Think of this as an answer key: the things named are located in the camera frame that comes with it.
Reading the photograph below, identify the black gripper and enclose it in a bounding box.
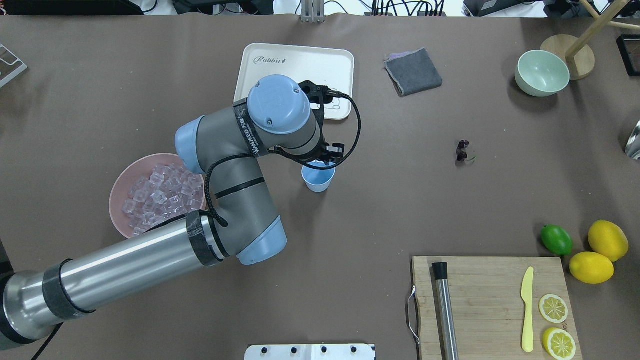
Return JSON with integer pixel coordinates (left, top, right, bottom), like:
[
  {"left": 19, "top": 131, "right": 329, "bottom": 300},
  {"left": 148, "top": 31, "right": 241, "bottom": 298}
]
[{"left": 298, "top": 80, "right": 345, "bottom": 165}]

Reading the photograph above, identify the light blue plastic cup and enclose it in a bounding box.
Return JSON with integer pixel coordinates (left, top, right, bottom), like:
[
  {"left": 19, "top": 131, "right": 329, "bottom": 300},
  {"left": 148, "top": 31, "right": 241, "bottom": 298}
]
[{"left": 301, "top": 161, "right": 336, "bottom": 193}]

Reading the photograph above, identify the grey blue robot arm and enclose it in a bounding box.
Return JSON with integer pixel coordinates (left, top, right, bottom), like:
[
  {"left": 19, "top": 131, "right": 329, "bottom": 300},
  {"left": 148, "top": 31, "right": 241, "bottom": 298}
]
[{"left": 1, "top": 74, "right": 351, "bottom": 351}]

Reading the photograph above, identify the dark cherries pair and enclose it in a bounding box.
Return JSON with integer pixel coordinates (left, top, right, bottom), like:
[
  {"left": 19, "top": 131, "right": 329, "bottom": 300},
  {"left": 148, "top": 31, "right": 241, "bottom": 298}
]
[{"left": 455, "top": 139, "right": 476, "bottom": 164}]

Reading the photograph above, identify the pile of clear ice cubes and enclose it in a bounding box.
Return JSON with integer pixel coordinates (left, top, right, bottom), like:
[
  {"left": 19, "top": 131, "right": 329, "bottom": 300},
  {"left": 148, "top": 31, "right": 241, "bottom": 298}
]
[{"left": 116, "top": 162, "right": 205, "bottom": 236}]

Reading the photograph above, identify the wooden cup stand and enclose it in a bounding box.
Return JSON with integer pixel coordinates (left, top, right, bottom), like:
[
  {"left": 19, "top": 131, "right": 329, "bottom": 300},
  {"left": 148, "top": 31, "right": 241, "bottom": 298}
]
[{"left": 540, "top": 0, "right": 639, "bottom": 80}]

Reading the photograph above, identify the steel ice scoop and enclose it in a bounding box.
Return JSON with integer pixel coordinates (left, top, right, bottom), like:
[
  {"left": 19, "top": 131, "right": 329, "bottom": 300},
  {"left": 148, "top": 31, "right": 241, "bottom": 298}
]
[{"left": 624, "top": 121, "right": 640, "bottom": 161}]

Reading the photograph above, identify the cream rabbit tray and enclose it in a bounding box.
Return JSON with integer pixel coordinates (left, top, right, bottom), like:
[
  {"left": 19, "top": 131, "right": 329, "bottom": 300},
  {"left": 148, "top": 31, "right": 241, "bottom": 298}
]
[{"left": 233, "top": 43, "right": 355, "bottom": 101}]

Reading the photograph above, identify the grey folded cloth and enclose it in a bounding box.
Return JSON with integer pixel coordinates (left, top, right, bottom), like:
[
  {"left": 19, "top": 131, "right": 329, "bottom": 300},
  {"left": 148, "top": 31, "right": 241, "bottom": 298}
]
[{"left": 383, "top": 47, "right": 443, "bottom": 97}]

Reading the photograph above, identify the steel muddler black tip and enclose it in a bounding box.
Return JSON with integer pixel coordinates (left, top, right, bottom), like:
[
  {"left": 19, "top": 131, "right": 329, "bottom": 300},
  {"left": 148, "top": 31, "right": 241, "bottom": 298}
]
[{"left": 432, "top": 262, "right": 460, "bottom": 360}]

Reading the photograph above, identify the pink bowl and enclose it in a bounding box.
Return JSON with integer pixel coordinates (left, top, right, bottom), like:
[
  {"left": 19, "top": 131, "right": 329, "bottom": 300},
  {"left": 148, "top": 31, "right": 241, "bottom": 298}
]
[{"left": 109, "top": 153, "right": 207, "bottom": 239}]

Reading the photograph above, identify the mint green bowl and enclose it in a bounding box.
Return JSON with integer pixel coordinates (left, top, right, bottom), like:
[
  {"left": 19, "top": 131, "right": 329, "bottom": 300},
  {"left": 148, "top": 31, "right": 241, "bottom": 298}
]
[{"left": 514, "top": 50, "right": 570, "bottom": 98}]

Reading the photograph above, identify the green lime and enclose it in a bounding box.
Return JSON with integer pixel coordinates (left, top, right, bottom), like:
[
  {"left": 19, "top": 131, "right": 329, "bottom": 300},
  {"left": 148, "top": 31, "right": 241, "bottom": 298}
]
[{"left": 541, "top": 224, "right": 574, "bottom": 256}]

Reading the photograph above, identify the bamboo cutting board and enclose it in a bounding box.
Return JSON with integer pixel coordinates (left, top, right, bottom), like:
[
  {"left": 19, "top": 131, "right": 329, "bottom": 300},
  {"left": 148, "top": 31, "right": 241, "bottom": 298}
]
[{"left": 411, "top": 256, "right": 579, "bottom": 360}]

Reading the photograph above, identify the yellow plastic knife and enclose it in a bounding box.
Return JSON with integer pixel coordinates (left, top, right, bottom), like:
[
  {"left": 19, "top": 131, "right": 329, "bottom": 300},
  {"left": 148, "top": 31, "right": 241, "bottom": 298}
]
[{"left": 520, "top": 266, "right": 535, "bottom": 353}]

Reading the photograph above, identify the black framed device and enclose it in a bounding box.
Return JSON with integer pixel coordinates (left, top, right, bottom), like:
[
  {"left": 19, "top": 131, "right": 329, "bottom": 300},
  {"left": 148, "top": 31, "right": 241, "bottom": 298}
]
[{"left": 616, "top": 34, "right": 640, "bottom": 76}]

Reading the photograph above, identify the yellow lemon upper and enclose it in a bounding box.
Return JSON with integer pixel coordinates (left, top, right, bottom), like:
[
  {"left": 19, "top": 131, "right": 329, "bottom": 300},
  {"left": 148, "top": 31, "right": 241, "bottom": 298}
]
[{"left": 587, "top": 219, "right": 629, "bottom": 263}]

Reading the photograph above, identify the yellow lemon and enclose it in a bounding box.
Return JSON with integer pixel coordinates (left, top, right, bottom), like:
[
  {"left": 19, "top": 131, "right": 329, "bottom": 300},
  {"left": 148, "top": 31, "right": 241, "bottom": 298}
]
[
  {"left": 587, "top": 219, "right": 629, "bottom": 263},
  {"left": 569, "top": 251, "right": 615, "bottom": 285}
]

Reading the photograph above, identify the yellow lemon lower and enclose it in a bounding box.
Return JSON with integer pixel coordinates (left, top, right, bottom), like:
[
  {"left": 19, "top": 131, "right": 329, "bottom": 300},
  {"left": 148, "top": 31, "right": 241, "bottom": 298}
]
[{"left": 569, "top": 251, "right": 615, "bottom": 285}]

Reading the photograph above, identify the upper lemon half slice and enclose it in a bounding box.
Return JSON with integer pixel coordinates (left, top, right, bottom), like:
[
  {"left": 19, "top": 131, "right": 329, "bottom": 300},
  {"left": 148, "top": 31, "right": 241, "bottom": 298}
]
[{"left": 542, "top": 327, "right": 578, "bottom": 360}]

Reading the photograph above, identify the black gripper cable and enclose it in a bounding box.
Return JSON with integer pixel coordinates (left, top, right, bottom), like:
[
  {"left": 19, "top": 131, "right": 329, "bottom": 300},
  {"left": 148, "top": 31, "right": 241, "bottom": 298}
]
[{"left": 202, "top": 91, "right": 362, "bottom": 228}]

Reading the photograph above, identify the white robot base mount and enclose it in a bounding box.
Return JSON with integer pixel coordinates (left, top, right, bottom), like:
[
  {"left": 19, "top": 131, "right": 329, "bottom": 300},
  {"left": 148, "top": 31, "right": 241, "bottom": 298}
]
[{"left": 244, "top": 343, "right": 377, "bottom": 360}]

